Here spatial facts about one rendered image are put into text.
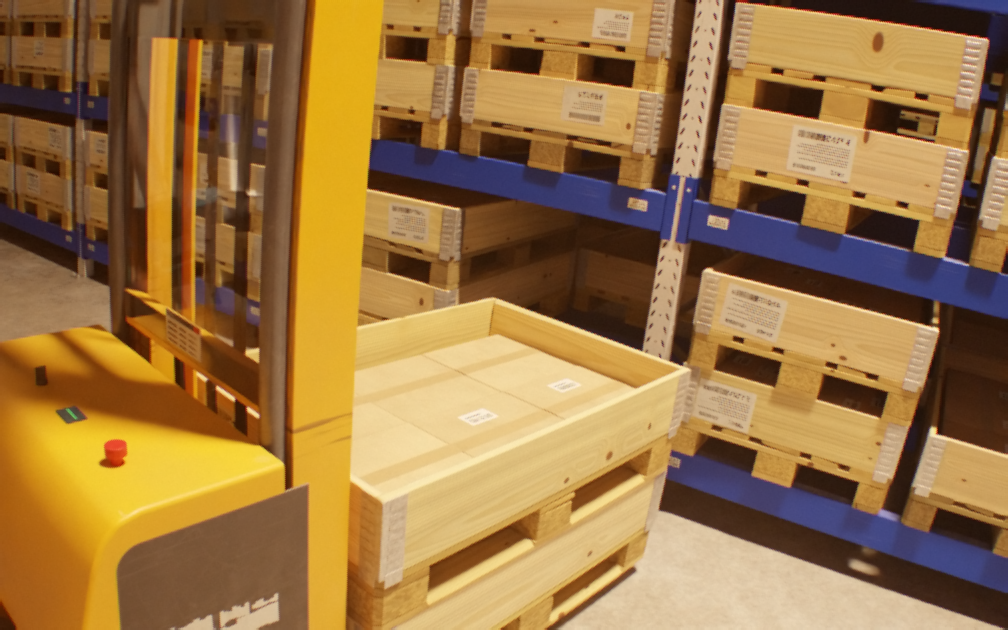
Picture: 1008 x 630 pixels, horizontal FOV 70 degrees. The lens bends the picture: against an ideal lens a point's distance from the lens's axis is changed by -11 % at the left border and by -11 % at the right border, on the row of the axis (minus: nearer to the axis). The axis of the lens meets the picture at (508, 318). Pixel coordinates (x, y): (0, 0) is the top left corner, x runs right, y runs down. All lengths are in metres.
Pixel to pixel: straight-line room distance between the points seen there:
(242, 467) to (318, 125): 0.56
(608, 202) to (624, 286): 1.45
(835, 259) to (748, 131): 0.50
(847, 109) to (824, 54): 0.19
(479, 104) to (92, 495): 2.27
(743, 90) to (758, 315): 0.75
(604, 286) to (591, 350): 1.77
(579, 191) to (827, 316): 0.99
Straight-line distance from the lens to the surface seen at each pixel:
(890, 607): 3.00
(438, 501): 1.68
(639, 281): 4.28
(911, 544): 2.97
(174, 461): 1.38
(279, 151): 1.26
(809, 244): 2.71
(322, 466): 1.50
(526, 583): 2.14
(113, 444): 1.37
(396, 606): 1.75
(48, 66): 5.73
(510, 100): 3.09
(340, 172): 1.32
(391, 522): 1.60
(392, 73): 3.41
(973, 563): 2.99
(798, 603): 2.85
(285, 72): 1.25
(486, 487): 1.79
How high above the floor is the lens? 1.55
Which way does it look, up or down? 18 degrees down
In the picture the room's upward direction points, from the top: 7 degrees clockwise
